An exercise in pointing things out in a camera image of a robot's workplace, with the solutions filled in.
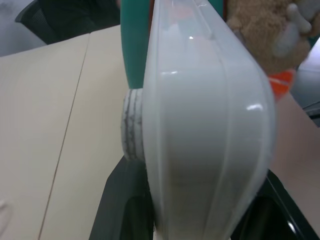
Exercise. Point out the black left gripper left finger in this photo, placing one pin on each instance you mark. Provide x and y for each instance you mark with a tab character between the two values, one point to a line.
117	200

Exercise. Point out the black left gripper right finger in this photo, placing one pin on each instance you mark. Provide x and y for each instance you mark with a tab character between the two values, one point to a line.
280	215

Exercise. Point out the white plastic bottle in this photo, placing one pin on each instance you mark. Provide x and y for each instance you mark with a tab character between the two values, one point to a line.
200	130

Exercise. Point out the brown plush bear toy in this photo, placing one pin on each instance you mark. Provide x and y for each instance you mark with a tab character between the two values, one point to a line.
265	32

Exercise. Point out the black mesh office chair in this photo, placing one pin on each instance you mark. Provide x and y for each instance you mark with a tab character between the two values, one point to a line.
67	20

